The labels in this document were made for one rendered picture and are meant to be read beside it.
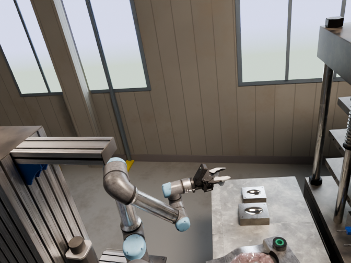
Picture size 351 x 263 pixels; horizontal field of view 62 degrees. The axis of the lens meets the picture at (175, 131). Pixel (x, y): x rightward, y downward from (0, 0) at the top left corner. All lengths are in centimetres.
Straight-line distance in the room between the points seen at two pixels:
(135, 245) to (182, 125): 255
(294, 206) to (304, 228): 20
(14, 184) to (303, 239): 175
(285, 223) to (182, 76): 213
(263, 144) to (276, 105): 57
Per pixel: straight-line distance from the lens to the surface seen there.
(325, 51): 206
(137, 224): 166
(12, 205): 107
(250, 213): 224
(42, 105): 473
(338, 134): 231
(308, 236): 222
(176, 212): 149
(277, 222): 226
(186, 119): 386
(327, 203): 249
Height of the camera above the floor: 245
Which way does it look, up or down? 29 degrees down
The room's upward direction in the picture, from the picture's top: 9 degrees counter-clockwise
